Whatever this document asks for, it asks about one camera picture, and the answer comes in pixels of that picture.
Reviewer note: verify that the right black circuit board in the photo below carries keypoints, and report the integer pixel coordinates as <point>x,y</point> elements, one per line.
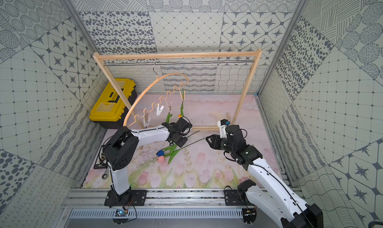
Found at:
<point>249,216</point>

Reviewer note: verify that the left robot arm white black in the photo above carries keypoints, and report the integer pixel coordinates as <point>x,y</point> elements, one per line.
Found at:
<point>119,151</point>

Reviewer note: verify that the metal rack rod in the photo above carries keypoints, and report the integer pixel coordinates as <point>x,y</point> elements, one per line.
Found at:
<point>178,63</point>

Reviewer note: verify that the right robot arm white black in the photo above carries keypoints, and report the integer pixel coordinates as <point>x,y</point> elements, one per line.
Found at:
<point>276,200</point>

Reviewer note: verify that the yellow artificial tulip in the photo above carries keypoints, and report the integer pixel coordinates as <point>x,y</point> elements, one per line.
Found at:
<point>182,93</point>

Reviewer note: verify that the floral pink table mat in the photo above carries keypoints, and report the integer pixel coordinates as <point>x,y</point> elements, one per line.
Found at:
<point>197,165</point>

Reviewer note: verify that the wooden curved clothes hanger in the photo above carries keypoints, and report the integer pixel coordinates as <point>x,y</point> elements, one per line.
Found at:
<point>131,118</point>

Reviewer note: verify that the pink artificial tulip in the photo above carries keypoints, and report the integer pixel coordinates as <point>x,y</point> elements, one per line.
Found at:
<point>162,158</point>

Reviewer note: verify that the white clothespin upper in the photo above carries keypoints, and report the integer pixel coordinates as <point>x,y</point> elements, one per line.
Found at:
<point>159,109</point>

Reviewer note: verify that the wooden clothes rack frame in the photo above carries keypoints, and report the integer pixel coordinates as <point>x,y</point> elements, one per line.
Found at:
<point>100,59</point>

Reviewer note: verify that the left green circuit board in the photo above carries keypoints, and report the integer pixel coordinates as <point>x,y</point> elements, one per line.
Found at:
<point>120,217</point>

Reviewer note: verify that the blue artificial tulip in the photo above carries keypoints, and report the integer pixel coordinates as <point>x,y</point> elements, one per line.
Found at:
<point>173,150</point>

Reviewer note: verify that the yellow black toolbox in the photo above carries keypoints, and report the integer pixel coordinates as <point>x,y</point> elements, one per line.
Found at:
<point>109,110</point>

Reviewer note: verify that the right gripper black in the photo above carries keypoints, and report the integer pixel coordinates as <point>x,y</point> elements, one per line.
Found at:
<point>215,138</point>

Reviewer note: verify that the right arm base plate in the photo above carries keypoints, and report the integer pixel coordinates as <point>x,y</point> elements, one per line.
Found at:
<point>233,197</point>

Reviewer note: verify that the white clothespin lower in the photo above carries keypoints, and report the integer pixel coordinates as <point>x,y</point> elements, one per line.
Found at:
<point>146,121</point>

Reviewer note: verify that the aluminium mounting rail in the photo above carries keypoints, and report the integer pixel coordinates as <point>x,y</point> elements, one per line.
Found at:
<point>155,198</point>

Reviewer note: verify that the white artificial tulip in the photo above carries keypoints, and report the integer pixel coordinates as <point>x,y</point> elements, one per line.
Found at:
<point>169,115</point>

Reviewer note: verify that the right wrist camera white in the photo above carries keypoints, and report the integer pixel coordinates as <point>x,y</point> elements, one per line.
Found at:
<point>222,125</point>

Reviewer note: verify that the silver combination wrench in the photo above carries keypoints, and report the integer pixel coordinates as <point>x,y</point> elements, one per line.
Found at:
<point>105,175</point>

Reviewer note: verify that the white clothespin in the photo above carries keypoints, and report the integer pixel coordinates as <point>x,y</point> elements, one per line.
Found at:
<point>146,121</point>
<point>159,109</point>

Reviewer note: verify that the white vented cable duct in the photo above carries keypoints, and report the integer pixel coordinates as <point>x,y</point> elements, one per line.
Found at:
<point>157,213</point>

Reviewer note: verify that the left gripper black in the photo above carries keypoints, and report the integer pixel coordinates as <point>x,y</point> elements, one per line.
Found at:
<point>178,138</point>

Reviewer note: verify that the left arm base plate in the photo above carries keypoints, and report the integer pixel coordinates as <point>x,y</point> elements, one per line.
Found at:
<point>132,197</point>

